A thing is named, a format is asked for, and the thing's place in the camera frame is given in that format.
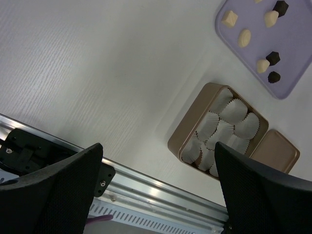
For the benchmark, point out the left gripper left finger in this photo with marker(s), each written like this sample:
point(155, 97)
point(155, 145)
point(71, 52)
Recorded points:
point(52, 200)

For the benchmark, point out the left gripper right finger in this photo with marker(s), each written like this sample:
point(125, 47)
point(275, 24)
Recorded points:
point(260, 199)

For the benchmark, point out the white oval chocolate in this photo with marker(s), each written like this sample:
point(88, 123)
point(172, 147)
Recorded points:
point(244, 38)

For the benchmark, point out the dark round chocolate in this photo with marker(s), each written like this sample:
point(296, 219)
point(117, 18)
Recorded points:
point(274, 77)

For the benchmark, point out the dark chocolate cube middle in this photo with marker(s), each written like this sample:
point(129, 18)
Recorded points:
point(273, 58)

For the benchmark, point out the dark chocolate cube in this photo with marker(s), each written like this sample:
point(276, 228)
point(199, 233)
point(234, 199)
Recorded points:
point(273, 58)
point(281, 8)

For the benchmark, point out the white square chocolate top-left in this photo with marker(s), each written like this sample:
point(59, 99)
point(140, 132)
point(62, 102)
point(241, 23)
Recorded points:
point(229, 19)

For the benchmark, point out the dark chocolate cube top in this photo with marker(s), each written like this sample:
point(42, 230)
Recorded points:
point(281, 8)

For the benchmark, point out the gold tin lid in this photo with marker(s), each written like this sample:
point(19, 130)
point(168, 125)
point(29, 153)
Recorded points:
point(276, 151)

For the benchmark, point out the gold tin box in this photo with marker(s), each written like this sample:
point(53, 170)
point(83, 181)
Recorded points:
point(218, 113)

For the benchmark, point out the purple tray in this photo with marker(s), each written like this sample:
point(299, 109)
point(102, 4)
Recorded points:
point(291, 37)

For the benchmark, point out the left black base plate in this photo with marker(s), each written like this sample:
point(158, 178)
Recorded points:
point(22, 153)

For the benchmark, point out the white slotted cable duct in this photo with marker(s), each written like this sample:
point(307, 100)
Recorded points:
point(149, 222)

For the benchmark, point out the aluminium rail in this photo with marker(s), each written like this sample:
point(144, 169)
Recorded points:
point(133, 190)

